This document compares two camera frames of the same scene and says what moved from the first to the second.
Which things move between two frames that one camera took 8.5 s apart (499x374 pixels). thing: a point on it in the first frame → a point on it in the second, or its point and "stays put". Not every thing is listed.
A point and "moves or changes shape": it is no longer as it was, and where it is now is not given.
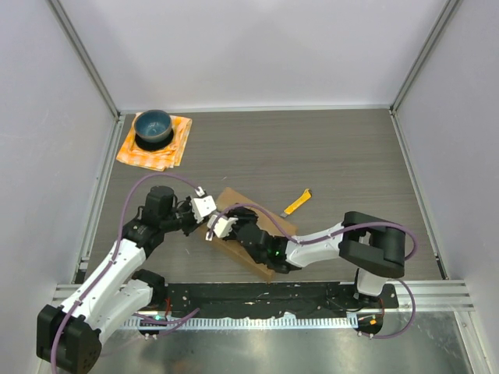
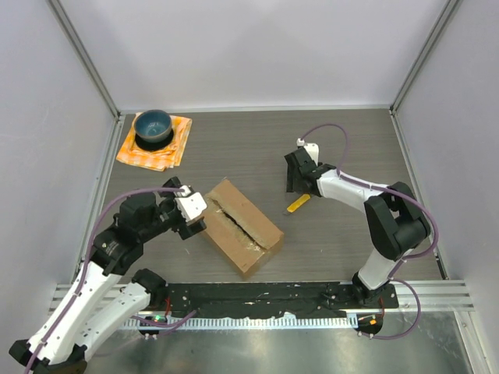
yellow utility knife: [306, 196] stays put
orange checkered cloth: [160, 160] stays put
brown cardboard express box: [233, 248] moves or changes shape
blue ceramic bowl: [153, 125] stays put
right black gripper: [244, 215] → [292, 185]
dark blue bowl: [153, 146] stays put
